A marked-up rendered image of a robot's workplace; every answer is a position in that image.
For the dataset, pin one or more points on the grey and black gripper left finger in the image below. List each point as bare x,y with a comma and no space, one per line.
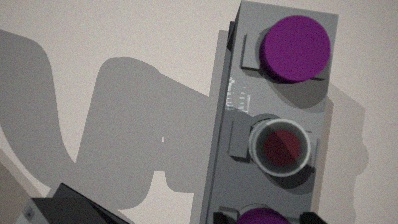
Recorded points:
219,218

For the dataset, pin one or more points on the grey key housing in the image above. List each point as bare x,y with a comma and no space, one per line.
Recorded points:
67,206

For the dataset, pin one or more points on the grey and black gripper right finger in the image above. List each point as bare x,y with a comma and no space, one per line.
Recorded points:
310,218

